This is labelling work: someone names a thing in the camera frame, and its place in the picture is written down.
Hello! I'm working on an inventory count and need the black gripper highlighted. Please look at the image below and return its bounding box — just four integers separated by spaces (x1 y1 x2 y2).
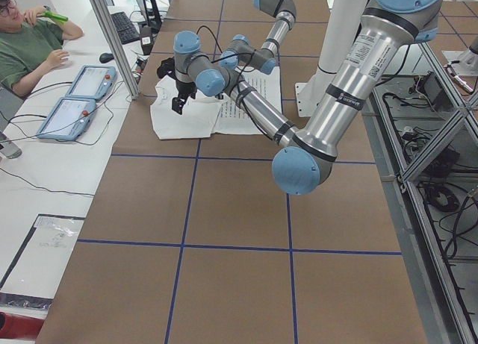
156 57 197 115

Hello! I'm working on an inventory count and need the white long-sleeve printed shirt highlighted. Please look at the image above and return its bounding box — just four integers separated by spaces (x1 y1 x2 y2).
150 76 260 140

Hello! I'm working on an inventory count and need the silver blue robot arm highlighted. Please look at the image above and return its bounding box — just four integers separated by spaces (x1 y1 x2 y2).
218 0 297 75
157 0 442 195

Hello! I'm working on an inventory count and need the black keyboard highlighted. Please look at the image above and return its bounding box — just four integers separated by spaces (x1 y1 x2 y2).
111 12 140 45

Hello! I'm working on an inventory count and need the black computer mouse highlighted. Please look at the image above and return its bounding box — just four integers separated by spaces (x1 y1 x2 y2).
99 53 114 63

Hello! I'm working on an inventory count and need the upper blue teach pendant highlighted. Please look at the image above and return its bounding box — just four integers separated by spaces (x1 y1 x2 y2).
66 65 117 101

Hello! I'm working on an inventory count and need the blue teach pendant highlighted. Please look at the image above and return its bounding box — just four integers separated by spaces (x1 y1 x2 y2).
66 65 117 101
36 97 96 141

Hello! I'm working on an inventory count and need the lower blue teach pendant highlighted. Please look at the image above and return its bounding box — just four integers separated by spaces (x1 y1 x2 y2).
36 97 96 141

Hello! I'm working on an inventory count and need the person in green shirt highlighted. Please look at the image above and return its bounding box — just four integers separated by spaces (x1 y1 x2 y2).
1 0 84 98

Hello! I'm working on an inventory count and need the clear plastic sheet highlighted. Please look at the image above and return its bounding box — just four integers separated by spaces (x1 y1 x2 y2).
1 213 84 310

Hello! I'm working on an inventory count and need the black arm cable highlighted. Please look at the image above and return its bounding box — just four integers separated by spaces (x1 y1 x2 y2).
196 25 262 110

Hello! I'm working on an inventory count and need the aluminium frame post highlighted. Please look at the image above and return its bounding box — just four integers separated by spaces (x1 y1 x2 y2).
90 0 140 100

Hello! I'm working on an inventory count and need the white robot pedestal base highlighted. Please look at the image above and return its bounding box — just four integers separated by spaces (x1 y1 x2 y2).
294 0 374 118

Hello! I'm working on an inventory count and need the aluminium frame rail structure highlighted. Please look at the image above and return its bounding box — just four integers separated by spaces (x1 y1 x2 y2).
364 36 477 343

